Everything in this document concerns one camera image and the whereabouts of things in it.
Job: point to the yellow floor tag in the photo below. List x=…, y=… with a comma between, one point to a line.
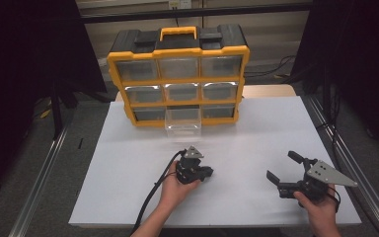
x=46, y=113

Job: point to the clear plastic drawer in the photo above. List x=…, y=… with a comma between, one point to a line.
x=182, y=128

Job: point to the black horizontal bar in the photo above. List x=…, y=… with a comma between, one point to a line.
x=243, y=11

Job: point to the person's left hand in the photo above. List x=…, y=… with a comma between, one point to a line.
x=174, y=192

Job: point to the set of transparent organizer bins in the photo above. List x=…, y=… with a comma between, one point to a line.
x=138, y=69

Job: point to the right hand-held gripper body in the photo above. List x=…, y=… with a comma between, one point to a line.
x=325, y=174

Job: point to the black metal stand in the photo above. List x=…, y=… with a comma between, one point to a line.
x=56, y=115

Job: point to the person's right hand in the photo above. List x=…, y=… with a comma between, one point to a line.
x=322, y=214

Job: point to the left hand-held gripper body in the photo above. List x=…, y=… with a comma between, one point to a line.
x=190, y=168

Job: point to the yellow black drawer organizer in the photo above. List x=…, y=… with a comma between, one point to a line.
x=177, y=53

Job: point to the small black stick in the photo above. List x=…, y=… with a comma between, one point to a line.
x=80, y=143

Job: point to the white wall outlet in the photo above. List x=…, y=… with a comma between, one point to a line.
x=184, y=4

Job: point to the black curtain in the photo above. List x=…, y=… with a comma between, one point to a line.
x=13, y=65
x=358, y=49

